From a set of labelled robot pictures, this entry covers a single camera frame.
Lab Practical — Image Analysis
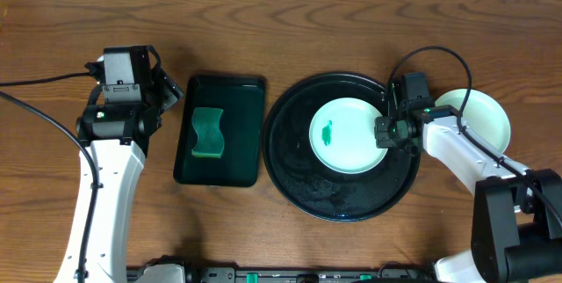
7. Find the light green plate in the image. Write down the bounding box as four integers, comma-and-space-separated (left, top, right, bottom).
309, 98, 387, 175
424, 90, 511, 156

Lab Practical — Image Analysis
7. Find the green sponge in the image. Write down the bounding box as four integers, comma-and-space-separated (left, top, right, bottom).
191, 107, 225, 158

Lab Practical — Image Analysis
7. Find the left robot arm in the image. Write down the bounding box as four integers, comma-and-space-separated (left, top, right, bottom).
55, 67, 184, 282

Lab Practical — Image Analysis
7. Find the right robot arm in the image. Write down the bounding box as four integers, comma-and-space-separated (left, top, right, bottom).
375, 105, 561, 282

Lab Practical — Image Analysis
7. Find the black rectangular tray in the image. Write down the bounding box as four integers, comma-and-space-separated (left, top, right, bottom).
173, 75, 265, 187

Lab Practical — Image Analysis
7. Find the round black tray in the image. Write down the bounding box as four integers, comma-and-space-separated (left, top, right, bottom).
262, 71, 421, 222

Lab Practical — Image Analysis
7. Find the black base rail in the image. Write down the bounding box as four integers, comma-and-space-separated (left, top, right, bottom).
126, 256, 436, 283

